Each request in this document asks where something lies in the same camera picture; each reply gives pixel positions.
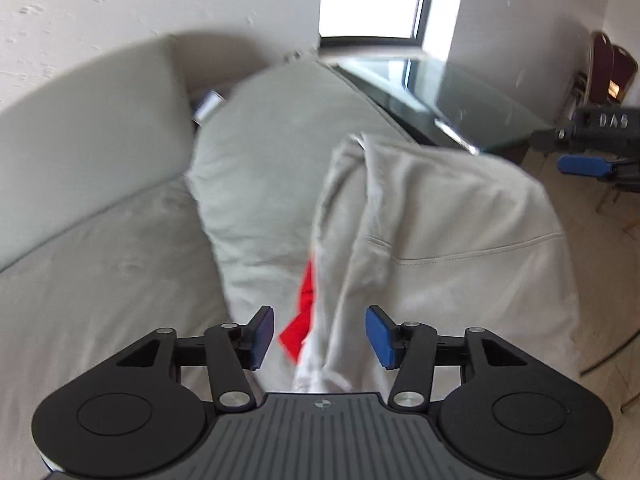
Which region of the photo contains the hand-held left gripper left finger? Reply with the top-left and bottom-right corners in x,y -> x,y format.
117,305 -> 276,414

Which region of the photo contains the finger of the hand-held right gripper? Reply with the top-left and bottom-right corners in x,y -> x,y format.
530,127 -> 577,152
557,154 -> 622,180

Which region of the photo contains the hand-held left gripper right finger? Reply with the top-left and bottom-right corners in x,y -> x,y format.
365,305 -> 527,414

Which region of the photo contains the white shirt with script print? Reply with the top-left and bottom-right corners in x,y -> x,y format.
292,132 -> 584,394

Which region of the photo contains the red garment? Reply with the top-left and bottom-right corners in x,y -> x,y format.
277,259 -> 321,362

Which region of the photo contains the maroon chair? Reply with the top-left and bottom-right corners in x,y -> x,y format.
595,42 -> 640,211
570,30 -> 615,116

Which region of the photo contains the glass table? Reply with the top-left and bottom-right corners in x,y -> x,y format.
334,57 -> 557,162

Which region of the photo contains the large grey cushion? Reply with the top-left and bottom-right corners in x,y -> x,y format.
184,60 -> 426,356

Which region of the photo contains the light grey sofa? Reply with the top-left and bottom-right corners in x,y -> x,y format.
0,35 -> 321,480

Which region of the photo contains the dark floor cable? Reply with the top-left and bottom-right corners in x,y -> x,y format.
580,329 -> 640,377

